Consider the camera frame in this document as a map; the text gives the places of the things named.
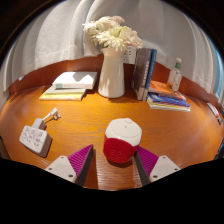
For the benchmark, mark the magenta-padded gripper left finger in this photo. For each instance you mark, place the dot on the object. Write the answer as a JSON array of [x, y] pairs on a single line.
[[63, 168]]

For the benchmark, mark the glass window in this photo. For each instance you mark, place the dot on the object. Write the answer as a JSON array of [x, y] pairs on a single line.
[[219, 76]]

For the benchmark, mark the blue flat book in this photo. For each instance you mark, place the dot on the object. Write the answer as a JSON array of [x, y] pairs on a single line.
[[168, 102]]

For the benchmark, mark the white ceramic vase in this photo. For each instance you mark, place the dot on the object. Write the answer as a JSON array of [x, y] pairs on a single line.
[[111, 76]]

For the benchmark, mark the white flat book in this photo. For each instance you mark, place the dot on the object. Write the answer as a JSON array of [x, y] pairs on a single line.
[[75, 80]]

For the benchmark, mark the white flower bouquet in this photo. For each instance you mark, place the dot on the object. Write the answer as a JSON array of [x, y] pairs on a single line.
[[113, 33]]

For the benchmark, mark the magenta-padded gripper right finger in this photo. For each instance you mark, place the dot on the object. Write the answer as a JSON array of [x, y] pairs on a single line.
[[163, 168]]

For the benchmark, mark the clear plastic bottle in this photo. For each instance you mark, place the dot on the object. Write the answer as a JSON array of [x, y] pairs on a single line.
[[175, 76]]

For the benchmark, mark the small red booklet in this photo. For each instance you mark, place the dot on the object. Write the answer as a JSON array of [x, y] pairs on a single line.
[[214, 111]]

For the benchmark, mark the dark chair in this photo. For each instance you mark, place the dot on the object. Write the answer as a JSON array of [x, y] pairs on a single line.
[[220, 150]]

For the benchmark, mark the blue upright book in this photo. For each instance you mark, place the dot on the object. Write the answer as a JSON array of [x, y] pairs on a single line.
[[150, 73]]

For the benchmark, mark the white power strip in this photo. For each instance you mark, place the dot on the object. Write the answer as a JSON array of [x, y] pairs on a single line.
[[33, 138]]

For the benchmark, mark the orange flat book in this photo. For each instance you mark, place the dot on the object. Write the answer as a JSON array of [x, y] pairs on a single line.
[[163, 88]]

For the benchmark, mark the white curtain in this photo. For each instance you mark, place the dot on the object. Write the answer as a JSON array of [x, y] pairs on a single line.
[[53, 33]]

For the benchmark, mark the dark grey upright book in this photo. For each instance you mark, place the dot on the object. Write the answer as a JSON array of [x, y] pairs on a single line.
[[140, 73]]

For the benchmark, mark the white wall socket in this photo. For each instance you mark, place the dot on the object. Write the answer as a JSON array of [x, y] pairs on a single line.
[[130, 56]]

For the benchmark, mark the red and white charger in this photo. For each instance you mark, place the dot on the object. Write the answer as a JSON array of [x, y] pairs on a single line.
[[121, 140]]

